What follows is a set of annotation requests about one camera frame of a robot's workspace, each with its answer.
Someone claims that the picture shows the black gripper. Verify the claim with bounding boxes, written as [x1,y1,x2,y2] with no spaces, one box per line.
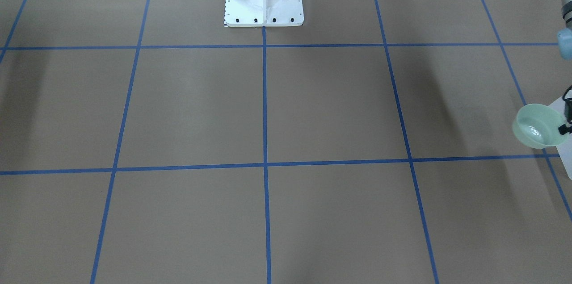
[558,85,572,135]

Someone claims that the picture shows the mint green bowl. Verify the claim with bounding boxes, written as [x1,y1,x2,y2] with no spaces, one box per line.
[512,104,571,149]

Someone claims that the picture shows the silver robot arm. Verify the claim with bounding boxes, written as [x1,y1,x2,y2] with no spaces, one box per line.
[556,0,572,135]

